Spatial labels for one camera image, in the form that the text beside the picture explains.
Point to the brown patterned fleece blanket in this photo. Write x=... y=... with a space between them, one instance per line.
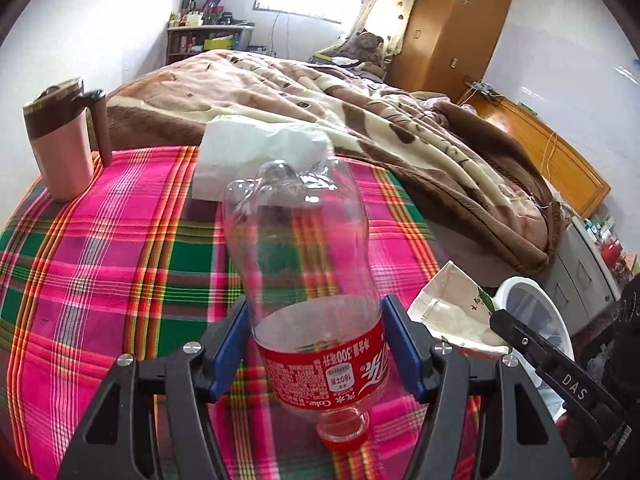
x=375 y=125

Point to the cluttered shelf unit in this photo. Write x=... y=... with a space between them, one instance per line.
x=200 y=42

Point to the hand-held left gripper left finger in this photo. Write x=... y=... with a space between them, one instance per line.
x=227 y=355

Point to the clear plastic bin liner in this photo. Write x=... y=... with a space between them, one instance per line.
x=535 y=310

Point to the clear plastic bottle red label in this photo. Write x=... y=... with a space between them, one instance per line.
x=300 y=270

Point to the wooden bed headboard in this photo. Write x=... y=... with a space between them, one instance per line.
x=550 y=160

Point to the patterned curtain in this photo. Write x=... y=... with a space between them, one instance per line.
x=390 y=5

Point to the wooden wardrobe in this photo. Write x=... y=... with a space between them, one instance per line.
x=450 y=30

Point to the red cup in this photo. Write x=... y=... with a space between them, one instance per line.
x=611 y=252

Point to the white tissue pack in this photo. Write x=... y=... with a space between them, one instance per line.
x=235 y=155

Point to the brown teddy bear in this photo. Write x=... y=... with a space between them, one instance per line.
x=367 y=47

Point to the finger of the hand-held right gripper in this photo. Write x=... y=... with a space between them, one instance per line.
x=515 y=335

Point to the green storage box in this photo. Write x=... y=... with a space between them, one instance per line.
x=325 y=57

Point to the grey nightstand with drawers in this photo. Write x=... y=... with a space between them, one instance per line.
x=585 y=270

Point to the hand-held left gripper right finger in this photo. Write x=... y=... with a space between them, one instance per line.
x=405 y=355

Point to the pink mug with brown lid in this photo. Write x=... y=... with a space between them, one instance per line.
x=65 y=155

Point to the cluster of bottles and jars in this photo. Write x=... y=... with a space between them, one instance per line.
x=192 y=19

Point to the power strip with plugs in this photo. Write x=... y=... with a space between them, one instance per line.
x=482 y=86

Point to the beige printed paper bag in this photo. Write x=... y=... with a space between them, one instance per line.
x=455 y=310

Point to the white round trash bin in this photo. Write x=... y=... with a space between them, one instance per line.
x=562 y=327

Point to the pink plaid blanket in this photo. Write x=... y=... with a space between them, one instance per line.
x=125 y=270

